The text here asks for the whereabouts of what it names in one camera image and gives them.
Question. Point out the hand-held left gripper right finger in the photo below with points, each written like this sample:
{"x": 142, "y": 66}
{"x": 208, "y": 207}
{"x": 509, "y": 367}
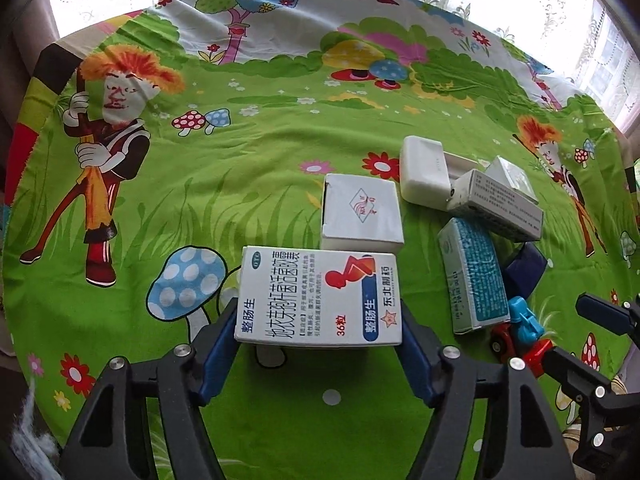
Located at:
{"x": 417, "y": 355}

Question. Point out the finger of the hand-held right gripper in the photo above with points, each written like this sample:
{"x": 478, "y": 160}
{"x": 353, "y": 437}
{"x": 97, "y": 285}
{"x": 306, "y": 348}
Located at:
{"x": 607, "y": 316}
{"x": 580, "y": 375}

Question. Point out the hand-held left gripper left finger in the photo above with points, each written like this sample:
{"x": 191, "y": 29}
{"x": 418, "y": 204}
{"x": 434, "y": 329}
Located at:
{"x": 220, "y": 360}

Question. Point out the red and blue toy car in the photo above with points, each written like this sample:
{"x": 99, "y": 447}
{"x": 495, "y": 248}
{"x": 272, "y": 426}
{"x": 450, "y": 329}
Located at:
{"x": 522, "y": 330}

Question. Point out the teal box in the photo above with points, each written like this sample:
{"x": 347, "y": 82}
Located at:
{"x": 475, "y": 280}

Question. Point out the dark blue box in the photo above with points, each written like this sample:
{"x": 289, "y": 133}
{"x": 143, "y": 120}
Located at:
{"x": 525, "y": 265}

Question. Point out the white medicine box blue red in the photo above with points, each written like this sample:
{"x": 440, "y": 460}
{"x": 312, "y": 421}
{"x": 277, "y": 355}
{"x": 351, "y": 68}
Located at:
{"x": 310, "y": 300}

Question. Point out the white box with small text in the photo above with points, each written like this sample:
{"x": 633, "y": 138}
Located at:
{"x": 500, "y": 215}

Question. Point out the white box with red emblem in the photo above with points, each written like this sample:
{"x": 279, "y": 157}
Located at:
{"x": 360, "y": 215}

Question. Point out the white plastic case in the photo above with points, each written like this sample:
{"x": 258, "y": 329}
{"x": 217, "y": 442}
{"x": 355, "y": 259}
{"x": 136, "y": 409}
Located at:
{"x": 425, "y": 175}

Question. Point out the green cartoon printed sheet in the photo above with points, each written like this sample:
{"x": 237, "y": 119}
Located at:
{"x": 200, "y": 185}

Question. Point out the white fluffy garment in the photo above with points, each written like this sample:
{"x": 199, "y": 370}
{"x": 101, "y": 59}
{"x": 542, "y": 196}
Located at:
{"x": 35, "y": 440}

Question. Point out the brown curtain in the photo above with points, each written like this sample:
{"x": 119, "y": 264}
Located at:
{"x": 20, "y": 85}

